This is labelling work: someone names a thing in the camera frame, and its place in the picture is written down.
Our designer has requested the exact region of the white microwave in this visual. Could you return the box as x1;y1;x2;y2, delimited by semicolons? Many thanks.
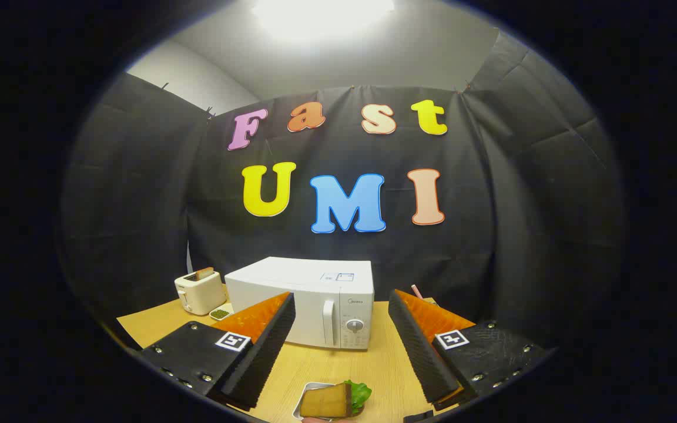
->
224;256;375;351

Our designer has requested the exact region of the cream toaster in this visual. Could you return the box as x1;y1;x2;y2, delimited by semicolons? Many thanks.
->
175;269;227;316

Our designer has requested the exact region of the black backdrop cloth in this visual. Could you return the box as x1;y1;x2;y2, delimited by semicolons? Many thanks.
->
59;29;627;353

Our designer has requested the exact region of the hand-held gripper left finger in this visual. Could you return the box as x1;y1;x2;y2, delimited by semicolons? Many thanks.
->
139;292;296;411

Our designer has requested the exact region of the brown bread lettuce sandwich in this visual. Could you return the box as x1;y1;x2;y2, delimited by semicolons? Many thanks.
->
299;380;373;419

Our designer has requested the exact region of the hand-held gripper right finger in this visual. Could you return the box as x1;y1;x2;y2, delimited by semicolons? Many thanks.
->
388;288;554;411

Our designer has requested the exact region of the white rectangular tray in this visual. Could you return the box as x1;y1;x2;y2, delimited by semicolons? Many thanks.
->
292;382;368;421

